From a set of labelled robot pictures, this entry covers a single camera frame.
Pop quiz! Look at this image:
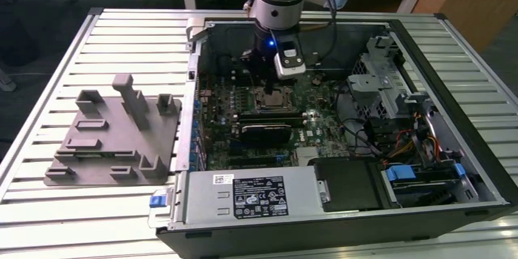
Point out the black graphics card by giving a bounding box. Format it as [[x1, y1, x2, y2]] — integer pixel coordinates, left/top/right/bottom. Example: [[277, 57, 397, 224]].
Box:
[[239, 123, 293, 148]]

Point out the silver chipset heatsink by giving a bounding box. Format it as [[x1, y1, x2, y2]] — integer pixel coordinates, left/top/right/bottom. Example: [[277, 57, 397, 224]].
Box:
[[297, 146, 322, 166]]

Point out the green motherboard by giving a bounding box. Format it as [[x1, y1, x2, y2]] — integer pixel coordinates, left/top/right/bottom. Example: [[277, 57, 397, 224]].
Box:
[[197, 70, 353, 170]]

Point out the silver metal drive cage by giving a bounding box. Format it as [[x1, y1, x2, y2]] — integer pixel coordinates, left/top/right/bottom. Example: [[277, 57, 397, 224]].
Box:
[[346, 36, 413, 120]]

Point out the black plastic shroud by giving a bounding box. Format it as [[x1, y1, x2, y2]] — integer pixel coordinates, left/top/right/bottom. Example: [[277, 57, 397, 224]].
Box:
[[314, 157, 383, 213]]

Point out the grey power supply unit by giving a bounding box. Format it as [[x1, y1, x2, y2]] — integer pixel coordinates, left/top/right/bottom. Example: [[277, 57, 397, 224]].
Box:
[[185, 166, 327, 224]]

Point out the grey plastic parts rack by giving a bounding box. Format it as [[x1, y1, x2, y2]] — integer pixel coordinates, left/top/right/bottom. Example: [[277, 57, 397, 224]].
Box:
[[43, 73, 183, 187]]

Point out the hard disk in blue carrier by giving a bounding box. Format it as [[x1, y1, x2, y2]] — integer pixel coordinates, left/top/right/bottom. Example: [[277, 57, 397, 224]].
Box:
[[382, 164, 462, 204]]

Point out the black open PC case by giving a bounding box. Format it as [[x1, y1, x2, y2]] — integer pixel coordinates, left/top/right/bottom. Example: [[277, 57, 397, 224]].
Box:
[[147, 13, 518, 259]]

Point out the brown wooden cabinet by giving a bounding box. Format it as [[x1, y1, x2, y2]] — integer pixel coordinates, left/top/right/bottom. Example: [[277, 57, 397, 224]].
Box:
[[413, 0, 518, 56]]

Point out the grey furniture foot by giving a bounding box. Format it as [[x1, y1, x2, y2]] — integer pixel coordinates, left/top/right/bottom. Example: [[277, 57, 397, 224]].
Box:
[[0, 67, 18, 92]]

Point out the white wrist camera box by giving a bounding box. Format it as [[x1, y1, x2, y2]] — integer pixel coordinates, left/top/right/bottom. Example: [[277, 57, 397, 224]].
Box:
[[274, 40, 307, 79]]

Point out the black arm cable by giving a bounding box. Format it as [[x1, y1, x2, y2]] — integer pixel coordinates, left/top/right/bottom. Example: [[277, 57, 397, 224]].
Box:
[[311, 0, 343, 69]]

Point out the yellow orange wire bundle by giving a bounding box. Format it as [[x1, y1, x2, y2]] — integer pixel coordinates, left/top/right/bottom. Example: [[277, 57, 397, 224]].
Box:
[[390, 128, 442, 163]]

